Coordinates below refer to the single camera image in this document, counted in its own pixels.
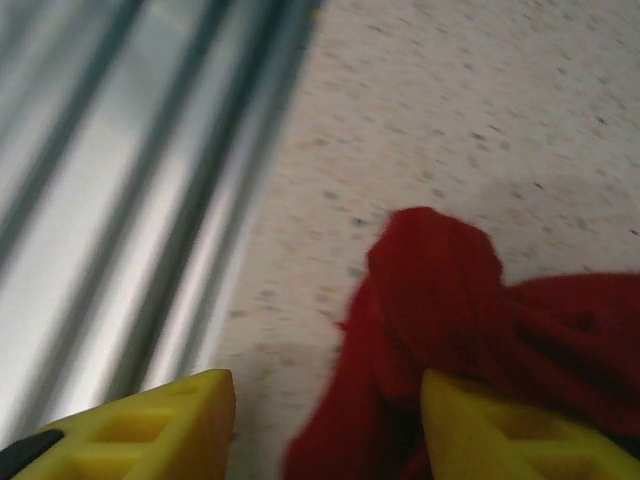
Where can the aluminium rail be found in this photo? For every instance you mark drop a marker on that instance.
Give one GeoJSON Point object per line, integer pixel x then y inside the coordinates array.
{"type": "Point", "coordinates": [125, 175]}

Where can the red t-shirt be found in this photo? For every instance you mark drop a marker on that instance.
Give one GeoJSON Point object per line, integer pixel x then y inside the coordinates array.
{"type": "Point", "coordinates": [440, 300]}

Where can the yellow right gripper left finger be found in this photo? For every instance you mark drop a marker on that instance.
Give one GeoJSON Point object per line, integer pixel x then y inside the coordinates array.
{"type": "Point", "coordinates": [165, 435]}

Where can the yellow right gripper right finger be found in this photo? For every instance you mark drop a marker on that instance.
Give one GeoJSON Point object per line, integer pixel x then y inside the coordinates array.
{"type": "Point", "coordinates": [500, 440]}

